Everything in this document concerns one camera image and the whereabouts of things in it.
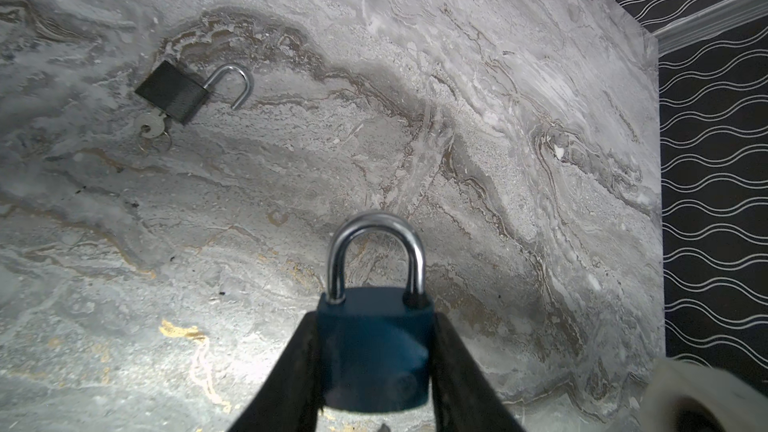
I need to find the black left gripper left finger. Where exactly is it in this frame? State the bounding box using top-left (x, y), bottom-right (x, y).
top-left (229, 312), bottom-right (324, 431)

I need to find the small silver key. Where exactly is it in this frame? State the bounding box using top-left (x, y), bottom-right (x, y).
top-left (133, 112), bottom-right (173, 154)

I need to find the blue padlock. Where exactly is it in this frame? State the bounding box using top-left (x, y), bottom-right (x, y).
top-left (317, 211), bottom-right (434, 413)

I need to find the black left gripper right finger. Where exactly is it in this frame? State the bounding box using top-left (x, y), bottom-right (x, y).
top-left (430, 312), bottom-right (523, 431)

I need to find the black padlock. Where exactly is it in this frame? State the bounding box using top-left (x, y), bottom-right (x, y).
top-left (135, 60), bottom-right (254, 125)

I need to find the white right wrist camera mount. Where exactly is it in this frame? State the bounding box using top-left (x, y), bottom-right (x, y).
top-left (638, 358), bottom-right (767, 431)

